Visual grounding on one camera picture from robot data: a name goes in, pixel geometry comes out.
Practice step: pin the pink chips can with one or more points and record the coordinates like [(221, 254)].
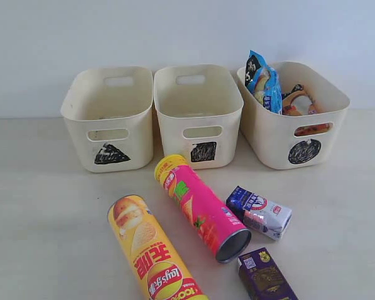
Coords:
[(220, 230)]

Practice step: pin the orange snack packet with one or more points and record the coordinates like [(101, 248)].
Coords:
[(298, 102)]

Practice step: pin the yellow chips can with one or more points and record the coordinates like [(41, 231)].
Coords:
[(153, 259)]

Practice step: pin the cream bin square mark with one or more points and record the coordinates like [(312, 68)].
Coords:
[(199, 110)]

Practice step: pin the cream bin triangle mark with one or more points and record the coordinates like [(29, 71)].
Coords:
[(108, 114)]

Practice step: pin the silver blue milk carton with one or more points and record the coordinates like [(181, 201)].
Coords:
[(256, 212)]

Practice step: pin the cream bin circle mark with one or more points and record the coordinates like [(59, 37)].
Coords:
[(287, 142)]

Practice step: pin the purple drink carton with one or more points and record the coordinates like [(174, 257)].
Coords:
[(262, 278)]

